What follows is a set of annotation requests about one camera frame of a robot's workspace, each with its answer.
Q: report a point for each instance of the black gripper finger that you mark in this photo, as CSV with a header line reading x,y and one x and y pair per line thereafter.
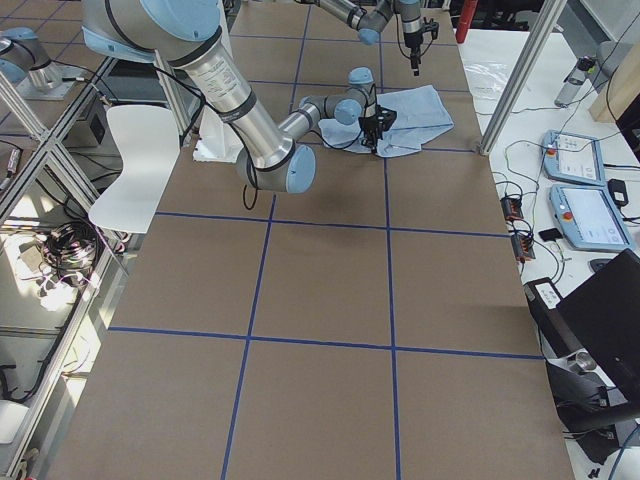
x,y
373,143
415,61

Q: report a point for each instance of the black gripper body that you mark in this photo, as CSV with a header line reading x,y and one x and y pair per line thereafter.
x,y
370,124
412,43

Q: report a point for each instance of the light blue button shirt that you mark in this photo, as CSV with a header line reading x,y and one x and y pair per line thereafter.
x,y
421,117

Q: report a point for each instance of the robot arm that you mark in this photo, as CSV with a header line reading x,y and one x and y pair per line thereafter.
x,y
370,25
188,35

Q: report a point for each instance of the red cylinder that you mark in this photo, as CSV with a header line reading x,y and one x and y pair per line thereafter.
x,y
465,20

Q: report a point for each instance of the clear plastic bag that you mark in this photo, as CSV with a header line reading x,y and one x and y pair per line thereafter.
x,y
486,79

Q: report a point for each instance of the clear water bottle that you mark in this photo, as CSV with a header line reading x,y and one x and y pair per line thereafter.
x,y
574,81

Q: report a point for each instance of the upper teach pendant tablet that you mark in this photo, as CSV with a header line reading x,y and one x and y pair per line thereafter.
x,y
573,158

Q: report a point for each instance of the teach pendant tablet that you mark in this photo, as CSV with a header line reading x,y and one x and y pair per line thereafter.
x,y
573,158
588,219

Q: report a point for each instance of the white plastic chair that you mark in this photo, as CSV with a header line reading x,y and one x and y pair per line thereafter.
x,y
147,138

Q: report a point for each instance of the lower teach pendant tablet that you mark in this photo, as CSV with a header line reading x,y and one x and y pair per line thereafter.
x,y
588,219

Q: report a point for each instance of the aluminium frame post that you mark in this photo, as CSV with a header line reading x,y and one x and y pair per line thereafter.
x,y
536,40

